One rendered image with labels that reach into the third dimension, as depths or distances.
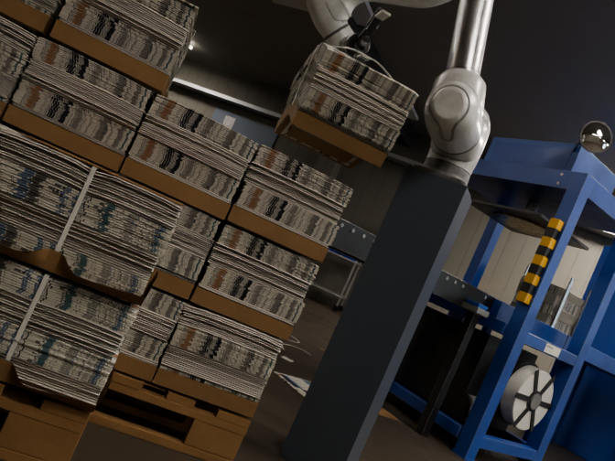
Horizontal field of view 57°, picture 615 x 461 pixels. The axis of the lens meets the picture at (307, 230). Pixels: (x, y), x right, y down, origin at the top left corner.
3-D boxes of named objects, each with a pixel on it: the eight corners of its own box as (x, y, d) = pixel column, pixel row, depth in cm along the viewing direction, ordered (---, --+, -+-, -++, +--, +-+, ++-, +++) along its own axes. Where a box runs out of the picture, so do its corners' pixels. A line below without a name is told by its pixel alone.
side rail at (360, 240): (292, 227, 219) (305, 198, 219) (285, 224, 223) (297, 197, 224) (487, 318, 294) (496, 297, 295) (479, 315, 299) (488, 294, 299)
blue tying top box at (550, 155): (567, 177, 302) (582, 144, 303) (480, 165, 352) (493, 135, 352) (605, 209, 328) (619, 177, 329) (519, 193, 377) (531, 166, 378)
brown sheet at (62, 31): (163, 91, 141) (169, 76, 141) (48, 35, 134) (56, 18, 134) (162, 110, 178) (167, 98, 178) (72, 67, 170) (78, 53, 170)
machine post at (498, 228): (419, 401, 382) (511, 193, 387) (410, 395, 389) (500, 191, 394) (427, 403, 387) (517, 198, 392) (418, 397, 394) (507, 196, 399)
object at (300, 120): (380, 167, 160) (388, 155, 159) (290, 123, 153) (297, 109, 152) (371, 153, 175) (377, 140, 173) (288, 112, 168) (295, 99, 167)
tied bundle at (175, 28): (162, 93, 141) (200, 11, 142) (45, 36, 133) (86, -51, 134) (161, 112, 178) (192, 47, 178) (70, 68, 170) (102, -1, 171)
